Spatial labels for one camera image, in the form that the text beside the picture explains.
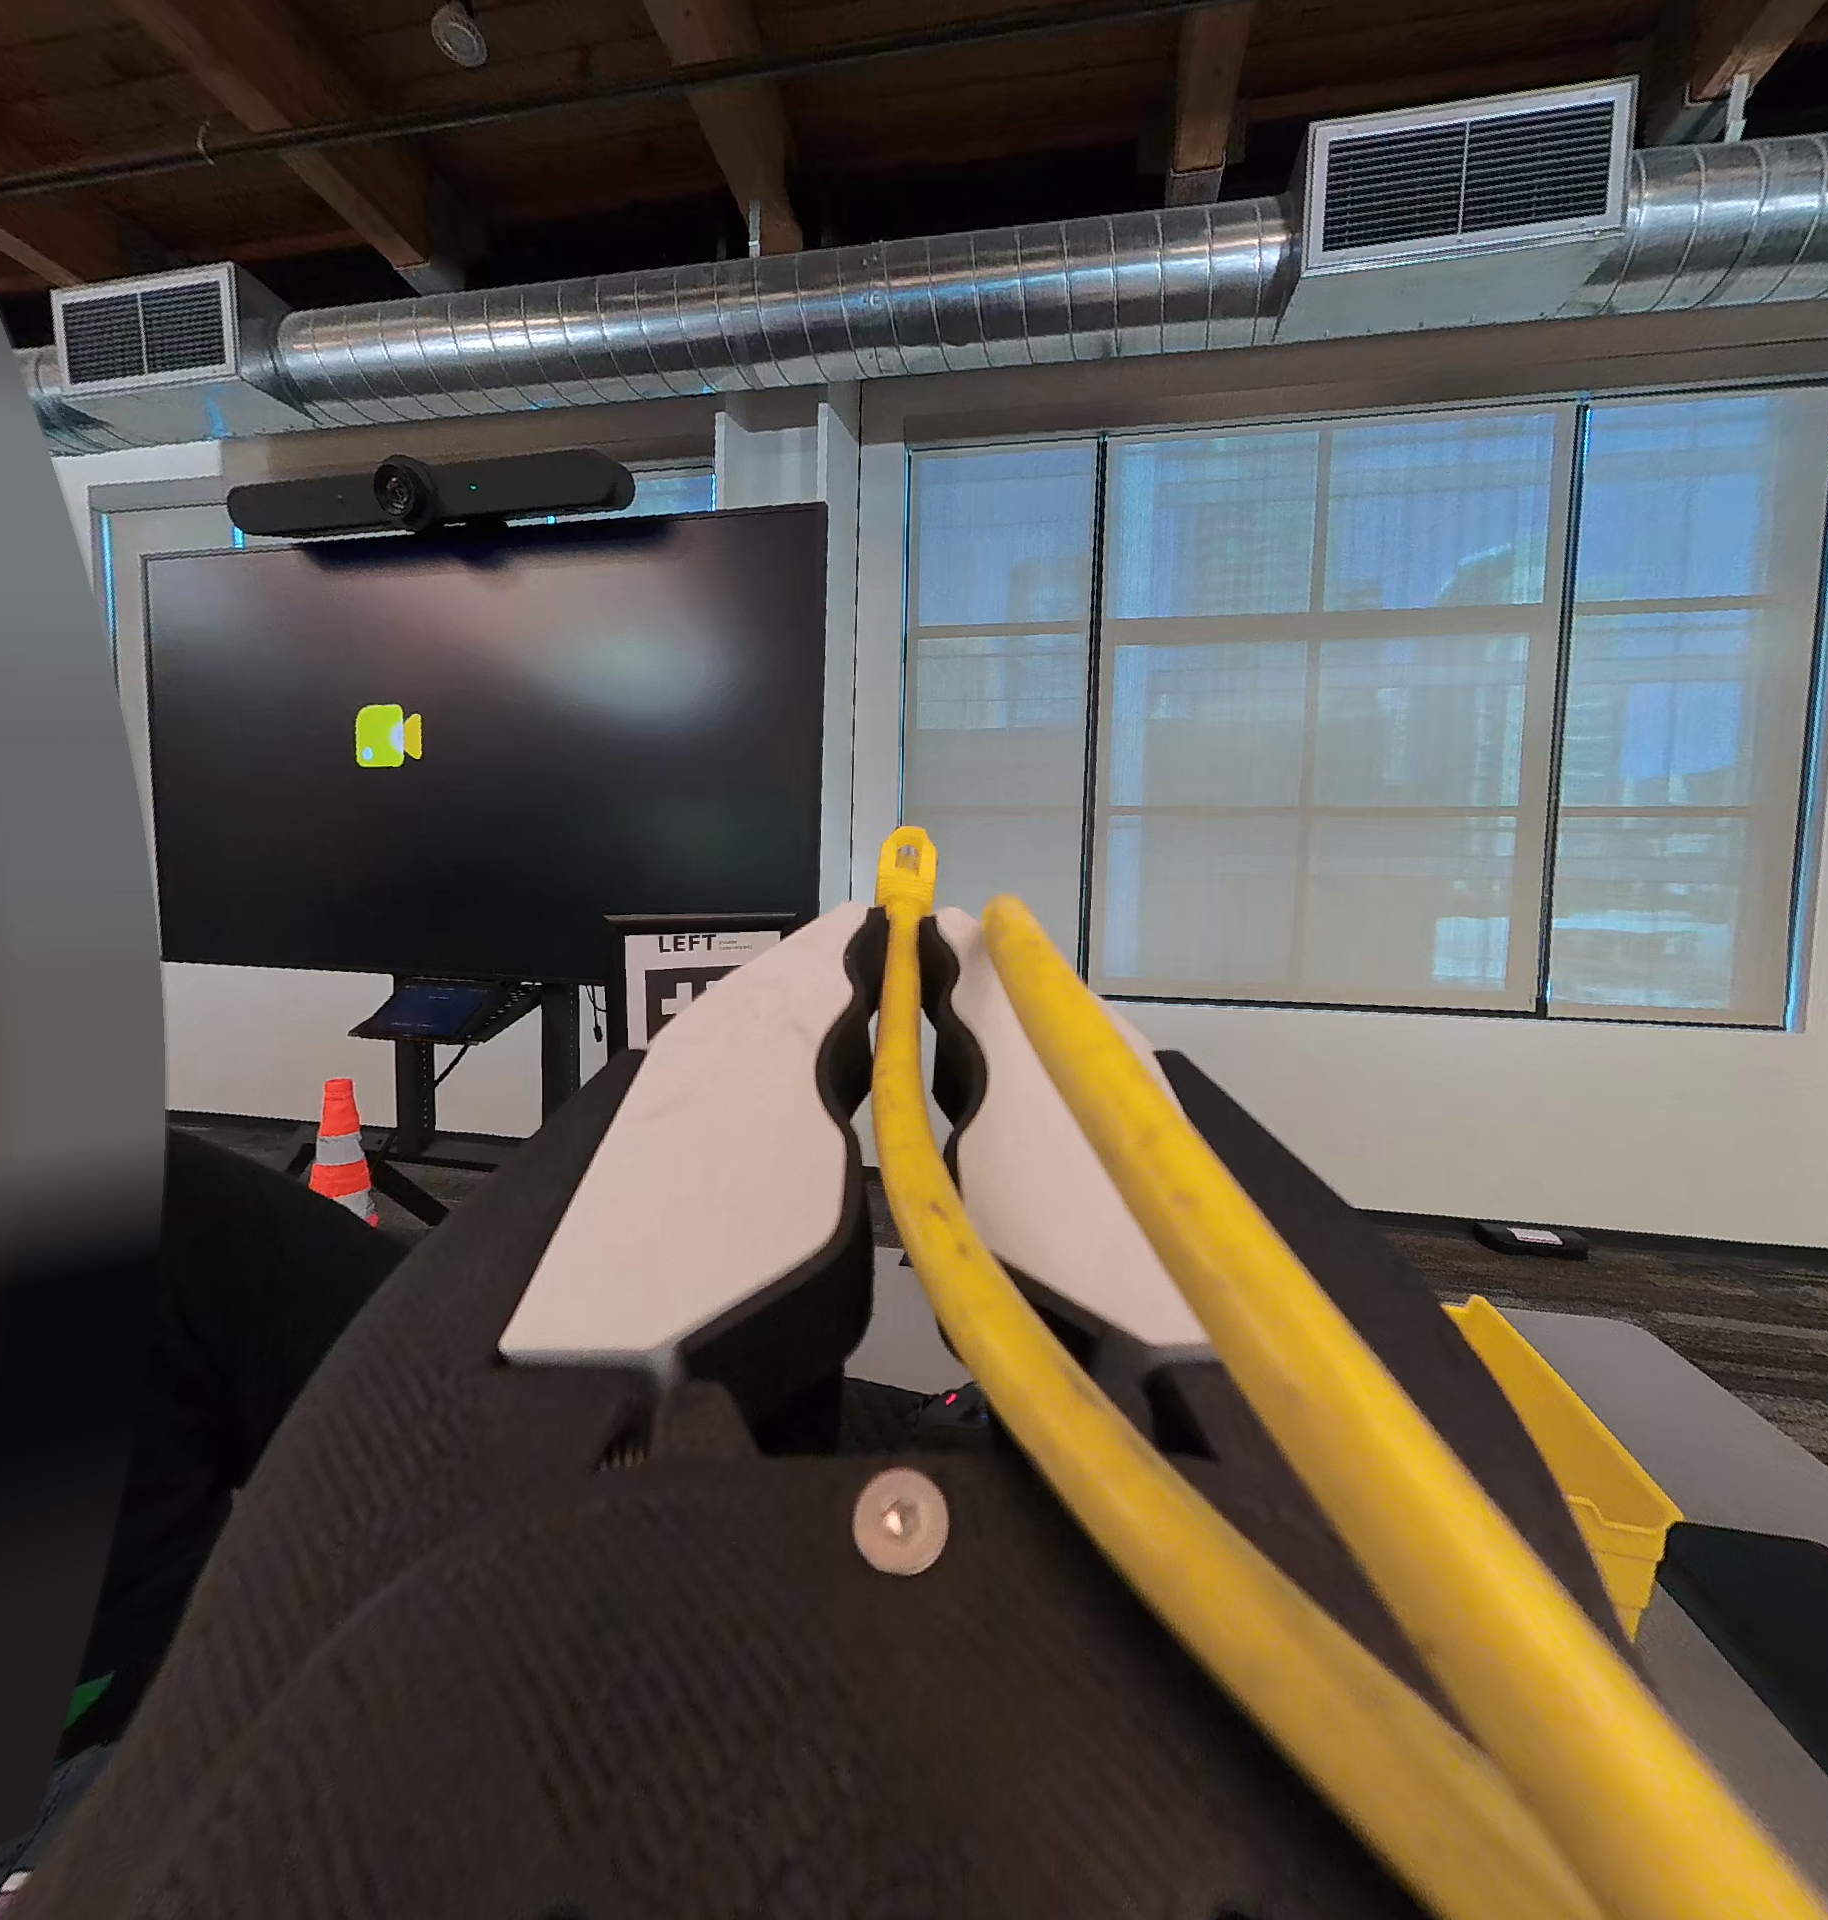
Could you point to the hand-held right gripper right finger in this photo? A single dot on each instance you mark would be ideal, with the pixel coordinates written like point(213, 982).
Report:
point(1058, 1201)

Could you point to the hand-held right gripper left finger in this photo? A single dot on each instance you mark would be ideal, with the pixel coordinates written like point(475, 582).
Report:
point(689, 1186)

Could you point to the yellow plastic bin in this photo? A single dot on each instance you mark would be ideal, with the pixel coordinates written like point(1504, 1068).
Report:
point(1574, 1441)

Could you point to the black framed marker sign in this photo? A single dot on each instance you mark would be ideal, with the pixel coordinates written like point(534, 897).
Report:
point(689, 976)

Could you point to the tablet on black stand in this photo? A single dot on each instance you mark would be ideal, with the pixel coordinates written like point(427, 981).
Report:
point(434, 1012)

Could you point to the orange traffic cone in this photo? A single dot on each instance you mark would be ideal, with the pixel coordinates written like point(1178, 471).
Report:
point(343, 1155)

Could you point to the black floor power strip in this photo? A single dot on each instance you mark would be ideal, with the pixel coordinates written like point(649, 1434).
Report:
point(1529, 1239)

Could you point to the window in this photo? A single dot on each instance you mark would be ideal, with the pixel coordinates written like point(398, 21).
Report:
point(1378, 720)

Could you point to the black desk mat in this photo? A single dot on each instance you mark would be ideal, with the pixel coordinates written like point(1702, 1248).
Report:
point(1784, 1636)

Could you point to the large black wall screen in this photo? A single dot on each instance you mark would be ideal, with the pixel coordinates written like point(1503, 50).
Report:
point(553, 841)

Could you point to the black video camera bar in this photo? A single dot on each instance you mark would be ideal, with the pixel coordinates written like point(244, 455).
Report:
point(404, 492)

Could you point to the round metal duct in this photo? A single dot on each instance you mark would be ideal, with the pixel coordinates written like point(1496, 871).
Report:
point(853, 316)

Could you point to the white duct air vent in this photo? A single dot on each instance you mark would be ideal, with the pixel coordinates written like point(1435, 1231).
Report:
point(142, 331)
point(1469, 173)

